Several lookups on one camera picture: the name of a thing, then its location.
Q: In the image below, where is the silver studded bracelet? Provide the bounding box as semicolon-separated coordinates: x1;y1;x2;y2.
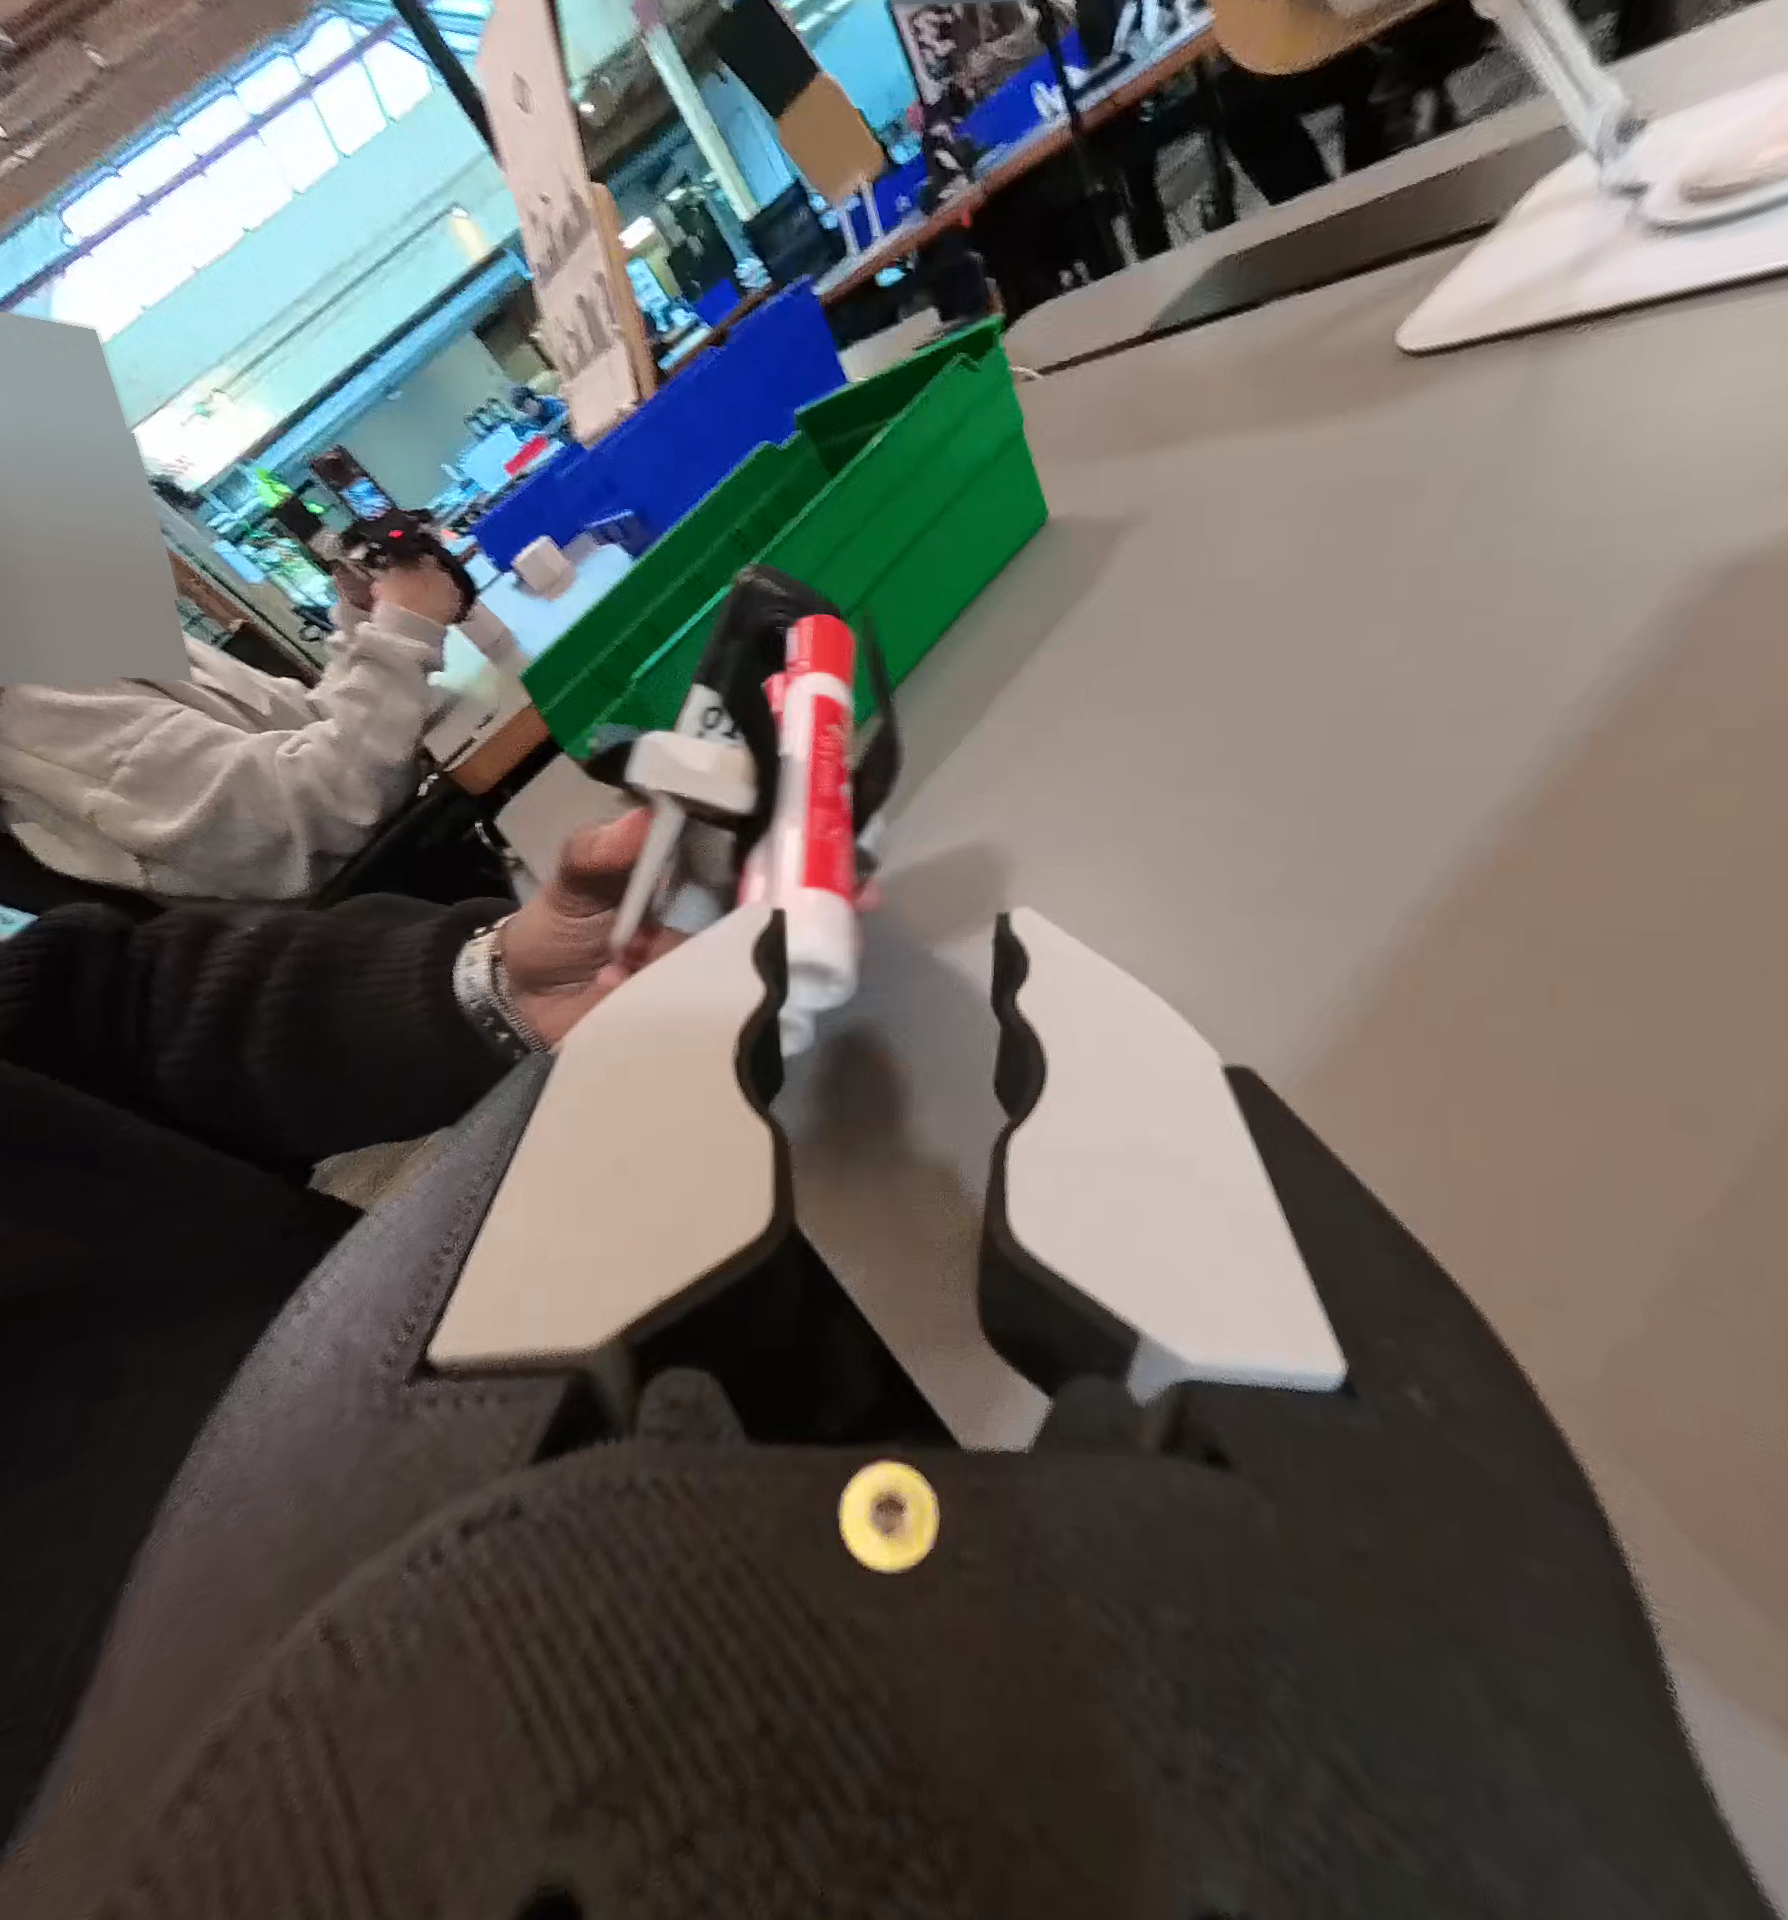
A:
452;919;549;1059

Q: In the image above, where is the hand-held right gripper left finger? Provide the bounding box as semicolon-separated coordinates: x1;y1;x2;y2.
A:
426;907;797;1429

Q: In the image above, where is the red dry erase marker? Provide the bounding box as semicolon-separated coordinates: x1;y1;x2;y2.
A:
736;612;858;1059

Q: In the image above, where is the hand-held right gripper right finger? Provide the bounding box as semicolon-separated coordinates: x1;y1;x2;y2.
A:
978;905;1350;1411

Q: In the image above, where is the grey desk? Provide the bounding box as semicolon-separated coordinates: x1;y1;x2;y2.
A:
420;0;1788;1920

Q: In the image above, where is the person's left forearm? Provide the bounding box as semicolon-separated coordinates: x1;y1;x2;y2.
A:
0;892;521;1172

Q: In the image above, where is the green plastic bin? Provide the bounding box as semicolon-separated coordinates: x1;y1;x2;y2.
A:
521;315;1050;765

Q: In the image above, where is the person's black sweater torso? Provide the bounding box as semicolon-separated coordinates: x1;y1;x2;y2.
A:
0;1034;566;1920

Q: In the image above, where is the person's left hand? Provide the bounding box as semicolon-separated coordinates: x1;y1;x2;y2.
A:
505;811;688;1047

